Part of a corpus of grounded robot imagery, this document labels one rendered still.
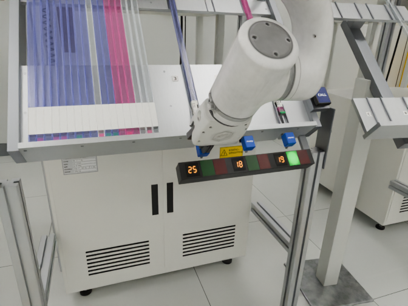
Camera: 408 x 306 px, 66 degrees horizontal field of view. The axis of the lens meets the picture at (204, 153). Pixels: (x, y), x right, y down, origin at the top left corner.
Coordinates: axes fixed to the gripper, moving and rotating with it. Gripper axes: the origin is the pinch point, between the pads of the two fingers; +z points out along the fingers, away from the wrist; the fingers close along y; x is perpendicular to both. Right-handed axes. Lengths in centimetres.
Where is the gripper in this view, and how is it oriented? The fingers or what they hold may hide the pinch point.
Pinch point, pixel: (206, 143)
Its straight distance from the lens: 67.2
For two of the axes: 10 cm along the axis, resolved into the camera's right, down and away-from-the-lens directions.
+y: 9.5, -0.9, 3.1
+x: -2.0, -9.2, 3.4
